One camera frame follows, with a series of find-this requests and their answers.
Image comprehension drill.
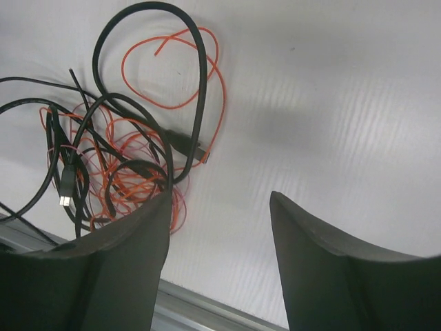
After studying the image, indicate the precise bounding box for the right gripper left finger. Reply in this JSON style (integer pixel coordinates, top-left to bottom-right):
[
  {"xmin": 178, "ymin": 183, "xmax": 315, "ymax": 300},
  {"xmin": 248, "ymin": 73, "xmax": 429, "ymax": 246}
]
[{"xmin": 1, "ymin": 192, "xmax": 172, "ymax": 330}]

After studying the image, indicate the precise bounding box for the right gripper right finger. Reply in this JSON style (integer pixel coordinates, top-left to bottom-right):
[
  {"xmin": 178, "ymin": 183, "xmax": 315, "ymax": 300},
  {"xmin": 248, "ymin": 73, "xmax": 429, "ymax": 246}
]
[{"xmin": 269, "ymin": 192, "xmax": 440, "ymax": 330}]

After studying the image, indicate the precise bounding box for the orange thin wire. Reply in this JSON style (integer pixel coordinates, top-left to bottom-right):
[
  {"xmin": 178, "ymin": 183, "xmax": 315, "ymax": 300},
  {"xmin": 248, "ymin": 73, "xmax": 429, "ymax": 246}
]
[{"xmin": 39, "ymin": 26, "xmax": 227, "ymax": 230}]

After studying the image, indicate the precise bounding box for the thin pink wire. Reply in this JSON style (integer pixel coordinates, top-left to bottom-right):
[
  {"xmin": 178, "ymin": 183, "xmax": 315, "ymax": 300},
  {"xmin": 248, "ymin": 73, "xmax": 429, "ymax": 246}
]
[{"xmin": 46, "ymin": 103, "xmax": 190, "ymax": 235}]

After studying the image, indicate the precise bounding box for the black USB cable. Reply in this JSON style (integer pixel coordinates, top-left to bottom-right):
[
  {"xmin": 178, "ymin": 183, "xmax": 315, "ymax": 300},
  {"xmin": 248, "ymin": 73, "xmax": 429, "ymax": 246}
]
[{"xmin": 0, "ymin": 1, "xmax": 212, "ymax": 239}]

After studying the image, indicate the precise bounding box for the thin black wire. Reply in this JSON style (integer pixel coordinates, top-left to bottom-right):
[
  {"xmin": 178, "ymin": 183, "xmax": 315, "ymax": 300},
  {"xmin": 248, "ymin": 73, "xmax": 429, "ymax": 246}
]
[{"xmin": 0, "ymin": 68, "xmax": 173, "ymax": 242}]

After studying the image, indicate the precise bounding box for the aluminium mounting rail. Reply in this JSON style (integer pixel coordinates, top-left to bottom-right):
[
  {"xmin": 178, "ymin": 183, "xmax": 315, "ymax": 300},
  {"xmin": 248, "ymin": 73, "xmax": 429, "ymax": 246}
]
[{"xmin": 1, "ymin": 220, "xmax": 283, "ymax": 331}]

